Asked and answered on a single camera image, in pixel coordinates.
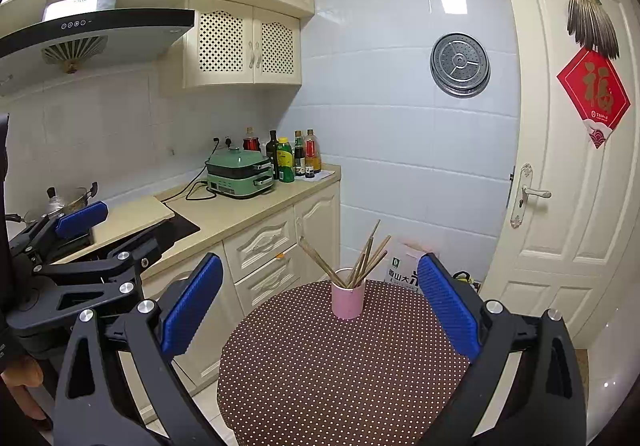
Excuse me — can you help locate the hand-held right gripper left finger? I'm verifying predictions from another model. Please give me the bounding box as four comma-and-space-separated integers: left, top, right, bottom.
52, 253, 225, 446

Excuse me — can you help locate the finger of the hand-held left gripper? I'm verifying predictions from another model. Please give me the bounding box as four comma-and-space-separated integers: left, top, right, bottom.
10, 225, 163, 335
6, 200, 110, 273

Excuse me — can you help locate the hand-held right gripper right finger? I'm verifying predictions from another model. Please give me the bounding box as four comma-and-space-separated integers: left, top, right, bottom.
416, 253, 588, 446

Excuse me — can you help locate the pile of wooden chopsticks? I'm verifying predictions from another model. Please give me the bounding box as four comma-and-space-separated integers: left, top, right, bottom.
298, 219, 392, 289

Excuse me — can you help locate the pink cup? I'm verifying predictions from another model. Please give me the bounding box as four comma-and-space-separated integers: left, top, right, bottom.
331, 267, 367, 320

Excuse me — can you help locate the person's left hand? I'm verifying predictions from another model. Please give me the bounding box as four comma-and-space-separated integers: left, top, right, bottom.
0, 353, 47, 423

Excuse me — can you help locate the metal cooking pot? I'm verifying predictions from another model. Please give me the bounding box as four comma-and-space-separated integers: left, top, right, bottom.
22, 182, 99, 227

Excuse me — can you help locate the wooden cutting board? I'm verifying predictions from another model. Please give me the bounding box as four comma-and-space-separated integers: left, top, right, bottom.
75, 196, 176, 249

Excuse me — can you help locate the white rice bag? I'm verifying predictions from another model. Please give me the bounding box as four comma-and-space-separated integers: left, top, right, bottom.
387, 236, 431, 294

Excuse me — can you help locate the beige kitchen countertop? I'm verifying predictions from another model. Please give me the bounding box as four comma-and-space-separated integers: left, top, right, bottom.
90, 165, 342, 277

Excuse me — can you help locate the green electric grill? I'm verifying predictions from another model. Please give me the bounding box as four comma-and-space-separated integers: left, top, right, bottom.
206, 148, 275, 199

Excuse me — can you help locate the white door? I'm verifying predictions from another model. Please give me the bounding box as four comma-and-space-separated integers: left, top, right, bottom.
487, 0, 640, 347

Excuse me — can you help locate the round brown dotted table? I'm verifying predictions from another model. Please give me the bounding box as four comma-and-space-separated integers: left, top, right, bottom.
217, 280, 473, 446

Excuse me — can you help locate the cream lower kitchen cabinet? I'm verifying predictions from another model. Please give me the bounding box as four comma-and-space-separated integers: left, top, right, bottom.
120, 183, 342, 422

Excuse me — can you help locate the black range hood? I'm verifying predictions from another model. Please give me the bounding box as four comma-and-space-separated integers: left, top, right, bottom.
0, 0, 196, 97

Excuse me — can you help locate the green bottle yellow cap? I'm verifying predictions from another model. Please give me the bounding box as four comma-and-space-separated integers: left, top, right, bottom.
276, 137, 294, 183

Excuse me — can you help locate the dark glass oil bottle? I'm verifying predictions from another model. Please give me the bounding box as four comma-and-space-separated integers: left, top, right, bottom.
266, 130, 280, 179

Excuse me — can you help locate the white paper sheet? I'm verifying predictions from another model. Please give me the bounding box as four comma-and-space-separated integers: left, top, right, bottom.
295, 168, 337, 182

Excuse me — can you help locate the dark soy sauce bottle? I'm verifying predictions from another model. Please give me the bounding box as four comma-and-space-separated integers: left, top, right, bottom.
293, 130, 306, 177

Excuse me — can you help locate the cream lattice door cabinet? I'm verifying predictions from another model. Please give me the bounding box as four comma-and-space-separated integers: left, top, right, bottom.
182, 0, 303, 88

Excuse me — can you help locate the round metal steamer tray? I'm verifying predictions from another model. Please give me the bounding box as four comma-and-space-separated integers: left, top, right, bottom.
430, 32, 491, 98

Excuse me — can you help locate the red diamond door decoration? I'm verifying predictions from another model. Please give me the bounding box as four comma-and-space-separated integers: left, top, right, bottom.
556, 48, 631, 149

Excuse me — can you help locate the hanging feather fan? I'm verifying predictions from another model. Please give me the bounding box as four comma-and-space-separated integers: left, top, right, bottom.
566, 0, 620, 59

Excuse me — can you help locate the black power cable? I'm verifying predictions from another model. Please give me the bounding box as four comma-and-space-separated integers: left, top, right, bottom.
165, 138, 221, 202

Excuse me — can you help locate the silver door handle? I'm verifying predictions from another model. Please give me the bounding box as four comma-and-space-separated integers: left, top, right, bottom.
510, 163, 552, 229

